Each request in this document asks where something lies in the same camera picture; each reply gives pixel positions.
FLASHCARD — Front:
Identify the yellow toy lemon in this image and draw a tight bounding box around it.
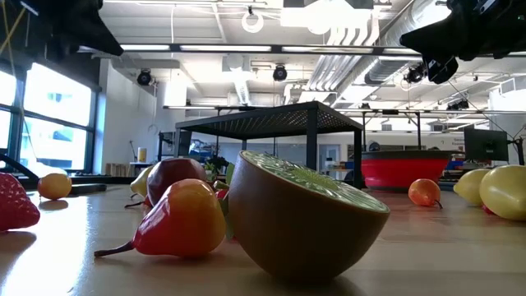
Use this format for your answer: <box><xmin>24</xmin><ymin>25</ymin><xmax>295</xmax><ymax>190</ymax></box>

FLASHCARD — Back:
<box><xmin>129</xmin><ymin>164</ymin><xmax>156</xmax><ymax>198</ymax></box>
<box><xmin>478</xmin><ymin>164</ymin><xmax>526</xmax><ymax>222</ymax></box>
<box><xmin>453</xmin><ymin>168</ymin><xmax>492</xmax><ymax>207</ymax></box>

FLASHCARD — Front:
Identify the silver spiral ventilation duct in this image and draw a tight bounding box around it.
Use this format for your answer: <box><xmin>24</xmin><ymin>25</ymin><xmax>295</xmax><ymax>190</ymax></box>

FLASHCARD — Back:
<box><xmin>363</xmin><ymin>0</ymin><xmax>453</xmax><ymax>86</ymax></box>

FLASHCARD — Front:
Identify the dark red toy apple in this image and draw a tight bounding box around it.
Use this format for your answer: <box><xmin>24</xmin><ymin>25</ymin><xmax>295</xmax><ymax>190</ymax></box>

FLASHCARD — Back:
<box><xmin>146</xmin><ymin>157</ymin><xmax>209</xmax><ymax>207</ymax></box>

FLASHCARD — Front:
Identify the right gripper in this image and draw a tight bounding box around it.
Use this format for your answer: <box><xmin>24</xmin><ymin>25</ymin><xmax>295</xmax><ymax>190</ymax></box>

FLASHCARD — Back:
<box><xmin>400</xmin><ymin>0</ymin><xmax>526</xmax><ymax>86</ymax></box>

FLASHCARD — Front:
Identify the white ring lamp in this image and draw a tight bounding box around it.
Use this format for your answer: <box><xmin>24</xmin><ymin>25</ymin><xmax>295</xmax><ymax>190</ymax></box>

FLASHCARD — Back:
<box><xmin>241</xmin><ymin>10</ymin><xmax>265</xmax><ymax>35</ymax></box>

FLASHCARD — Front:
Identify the brown green kiwi half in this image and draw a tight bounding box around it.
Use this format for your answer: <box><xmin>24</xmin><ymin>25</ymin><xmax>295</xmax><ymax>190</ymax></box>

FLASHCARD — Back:
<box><xmin>228</xmin><ymin>150</ymin><xmax>391</xmax><ymax>283</ymax></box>

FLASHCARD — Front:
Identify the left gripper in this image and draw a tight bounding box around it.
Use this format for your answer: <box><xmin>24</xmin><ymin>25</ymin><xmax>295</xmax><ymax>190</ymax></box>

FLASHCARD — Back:
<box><xmin>18</xmin><ymin>0</ymin><xmax>124</xmax><ymax>59</ymax></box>

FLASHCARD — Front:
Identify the small orange toy fruit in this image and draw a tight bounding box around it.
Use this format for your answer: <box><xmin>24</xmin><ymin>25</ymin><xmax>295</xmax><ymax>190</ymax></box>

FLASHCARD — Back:
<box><xmin>37</xmin><ymin>172</ymin><xmax>73</xmax><ymax>201</ymax></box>

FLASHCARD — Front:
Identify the red collapsible colander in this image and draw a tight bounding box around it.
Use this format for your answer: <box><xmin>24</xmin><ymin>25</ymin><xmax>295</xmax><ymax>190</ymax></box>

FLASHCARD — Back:
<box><xmin>360</xmin><ymin>149</ymin><xmax>465</xmax><ymax>192</ymax></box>

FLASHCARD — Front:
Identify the black aluminium table frame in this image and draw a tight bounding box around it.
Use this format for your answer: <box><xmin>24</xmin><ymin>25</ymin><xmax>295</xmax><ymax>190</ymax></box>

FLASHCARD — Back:
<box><xmin>0</xmin><ymin>152</ymin><xmax>458</xmax><ymax>197</ymax></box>

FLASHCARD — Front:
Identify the long linear ceiling light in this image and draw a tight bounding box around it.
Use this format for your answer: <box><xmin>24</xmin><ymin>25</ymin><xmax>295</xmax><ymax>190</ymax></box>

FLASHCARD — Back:
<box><xmin>77</xmin><ymin>43</ymin><xmax>526</xmax><ymax>58</ymax></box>

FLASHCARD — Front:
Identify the black computer monitor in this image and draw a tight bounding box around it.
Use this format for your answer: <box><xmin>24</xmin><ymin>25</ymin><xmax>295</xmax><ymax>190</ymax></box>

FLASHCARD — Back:
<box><xmin>464</xmin><ymin>127</ymin><xmax>510</xmax><ymax>163</ymax></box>

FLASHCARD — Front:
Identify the black perforated metal shelf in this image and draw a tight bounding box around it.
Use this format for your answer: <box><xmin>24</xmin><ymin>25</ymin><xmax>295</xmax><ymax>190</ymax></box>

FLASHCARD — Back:
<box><xmin>174</xmin><ymin>100</ymin><xmax>365</xmax><ymax>190</ymax></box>

